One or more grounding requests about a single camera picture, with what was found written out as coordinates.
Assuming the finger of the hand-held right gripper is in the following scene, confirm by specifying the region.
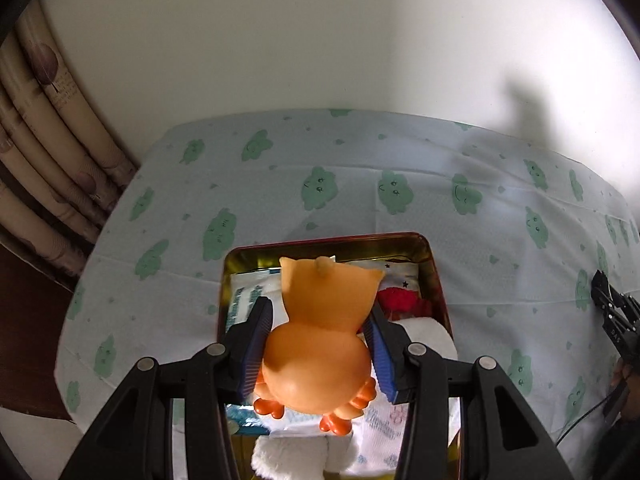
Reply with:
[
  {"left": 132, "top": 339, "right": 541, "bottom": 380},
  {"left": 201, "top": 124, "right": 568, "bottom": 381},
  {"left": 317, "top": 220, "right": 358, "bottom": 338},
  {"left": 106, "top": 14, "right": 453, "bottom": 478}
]
[
  {"left": 620, "top": 290, "right": 640, "bottom": 331},
  {"left": 590, "top": 269, "right": 626, "bottom": 331}
]

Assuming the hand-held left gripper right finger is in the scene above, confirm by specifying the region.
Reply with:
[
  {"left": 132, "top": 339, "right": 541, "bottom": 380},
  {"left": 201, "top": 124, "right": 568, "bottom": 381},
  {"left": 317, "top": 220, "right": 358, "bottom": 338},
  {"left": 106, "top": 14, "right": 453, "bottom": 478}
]
[{"left": 362, "top": 304, "right": 576, "bottom": 480}]

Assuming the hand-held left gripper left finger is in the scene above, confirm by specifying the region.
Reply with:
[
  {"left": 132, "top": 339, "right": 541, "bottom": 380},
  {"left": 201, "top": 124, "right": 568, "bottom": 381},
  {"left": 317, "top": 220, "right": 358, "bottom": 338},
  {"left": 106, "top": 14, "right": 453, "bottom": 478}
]
[{"left": 59, "top": 296, "right": 275, "bottom": 480}]

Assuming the teal and white packet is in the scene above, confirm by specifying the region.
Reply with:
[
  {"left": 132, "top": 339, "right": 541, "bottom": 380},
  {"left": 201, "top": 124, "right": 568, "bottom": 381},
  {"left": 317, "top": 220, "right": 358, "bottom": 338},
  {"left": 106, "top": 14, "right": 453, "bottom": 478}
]
[{"left": 226, "top": 267, "right": 286, "bottom": 435}]

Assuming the white cotton roll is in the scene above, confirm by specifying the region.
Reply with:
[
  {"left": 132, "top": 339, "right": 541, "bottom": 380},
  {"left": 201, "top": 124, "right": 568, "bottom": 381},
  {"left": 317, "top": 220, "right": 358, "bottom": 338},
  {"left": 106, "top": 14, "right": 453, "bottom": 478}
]
[{"left": 397, "top": 316, "right": 458, "bottom": 361}]

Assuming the orange rubber animal toy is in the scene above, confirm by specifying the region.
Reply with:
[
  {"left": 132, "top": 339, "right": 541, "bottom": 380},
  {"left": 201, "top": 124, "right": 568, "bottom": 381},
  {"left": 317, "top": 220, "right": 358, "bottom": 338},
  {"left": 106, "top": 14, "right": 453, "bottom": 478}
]
[{"left": 252, "top": 255, "right": 387, "bottom": 436}]

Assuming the white floral packet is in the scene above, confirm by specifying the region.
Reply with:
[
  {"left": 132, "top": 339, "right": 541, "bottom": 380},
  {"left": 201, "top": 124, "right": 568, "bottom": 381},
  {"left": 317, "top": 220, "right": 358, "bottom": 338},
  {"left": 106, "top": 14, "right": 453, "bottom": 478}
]
[{"left": 350, "top": 402, "right": 416, "bottom": 478}]

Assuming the red and gold tin box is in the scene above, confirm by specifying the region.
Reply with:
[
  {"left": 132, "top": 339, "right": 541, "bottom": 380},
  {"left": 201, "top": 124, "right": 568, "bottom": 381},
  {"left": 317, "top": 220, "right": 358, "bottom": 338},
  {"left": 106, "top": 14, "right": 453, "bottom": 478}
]
[{"left": 216, "top": 231, "right": 463, "bottom": 480}]

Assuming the white fluffy plush toy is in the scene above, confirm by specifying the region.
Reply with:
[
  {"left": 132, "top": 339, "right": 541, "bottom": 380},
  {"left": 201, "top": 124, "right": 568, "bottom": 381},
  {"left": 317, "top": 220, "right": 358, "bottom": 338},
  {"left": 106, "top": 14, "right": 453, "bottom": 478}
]
[{"left": 250, "top": 435, "right": 328, "bottom": 480}]

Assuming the person's right forearm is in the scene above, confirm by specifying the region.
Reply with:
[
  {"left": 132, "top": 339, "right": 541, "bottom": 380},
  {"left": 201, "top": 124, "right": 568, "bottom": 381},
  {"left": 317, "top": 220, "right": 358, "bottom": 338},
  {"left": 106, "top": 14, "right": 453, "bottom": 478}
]
[{"left": 590, "top": 417, "right": 640, "bottom": 480}]

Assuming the person's right hand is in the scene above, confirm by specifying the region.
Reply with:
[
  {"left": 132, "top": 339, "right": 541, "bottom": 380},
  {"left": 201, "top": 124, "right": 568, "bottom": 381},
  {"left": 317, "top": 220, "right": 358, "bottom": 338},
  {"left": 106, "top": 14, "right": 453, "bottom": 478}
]
[{"left": 611, "top": 359, "right": 640, "bottom": 396}]

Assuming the cloud print tablecloth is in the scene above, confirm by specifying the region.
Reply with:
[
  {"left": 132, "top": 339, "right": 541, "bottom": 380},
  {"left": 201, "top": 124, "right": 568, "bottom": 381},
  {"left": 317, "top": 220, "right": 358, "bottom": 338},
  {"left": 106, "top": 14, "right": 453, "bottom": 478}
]
[{"left": 54, "top": 108, "right": 640, "bottom": 461}]

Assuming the beige printed curtain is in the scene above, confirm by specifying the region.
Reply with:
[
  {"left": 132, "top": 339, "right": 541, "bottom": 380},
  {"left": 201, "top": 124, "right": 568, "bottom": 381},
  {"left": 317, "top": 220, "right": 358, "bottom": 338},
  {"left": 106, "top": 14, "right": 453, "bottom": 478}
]
[{"left": 0, "top": 0, "right": 143, "bottom": 291}]

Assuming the black cable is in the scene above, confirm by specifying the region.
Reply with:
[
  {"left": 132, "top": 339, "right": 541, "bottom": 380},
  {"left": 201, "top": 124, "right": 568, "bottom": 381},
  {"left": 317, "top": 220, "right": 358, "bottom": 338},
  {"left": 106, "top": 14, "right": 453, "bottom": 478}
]
[{"left": 552, "top": 390, "right": 621, "bottom": 448}]

